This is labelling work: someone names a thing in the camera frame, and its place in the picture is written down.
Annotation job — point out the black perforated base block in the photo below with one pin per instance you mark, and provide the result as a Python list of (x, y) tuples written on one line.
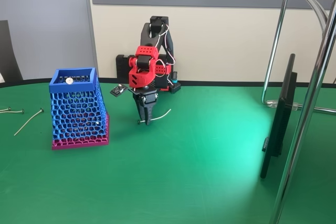
[(175, 87)]

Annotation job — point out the clear plastic clip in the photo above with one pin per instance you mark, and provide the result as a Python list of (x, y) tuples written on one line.
[(273, 103)]

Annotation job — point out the black plastic tool case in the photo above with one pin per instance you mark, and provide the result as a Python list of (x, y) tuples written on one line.
[(123, 66)]

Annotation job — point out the metal nails at left edge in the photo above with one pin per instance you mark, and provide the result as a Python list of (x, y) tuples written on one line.
[(22, 111)]

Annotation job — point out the chrome tube stand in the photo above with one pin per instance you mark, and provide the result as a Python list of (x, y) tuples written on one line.
[(309, 103)]

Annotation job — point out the green cloth with black border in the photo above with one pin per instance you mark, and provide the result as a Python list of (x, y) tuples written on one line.
[(168, 171)]

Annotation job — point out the long metal nail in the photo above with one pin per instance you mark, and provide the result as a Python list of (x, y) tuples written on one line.
[(41, 109)]

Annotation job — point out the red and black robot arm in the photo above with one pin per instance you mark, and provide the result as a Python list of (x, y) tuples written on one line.
[(141, 75)]

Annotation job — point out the black monitor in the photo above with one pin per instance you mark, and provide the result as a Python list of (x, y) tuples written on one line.
[(281, 119)]

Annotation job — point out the blue and magenta mesh basket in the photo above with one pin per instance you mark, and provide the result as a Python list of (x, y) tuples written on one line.
[(78, 113)]

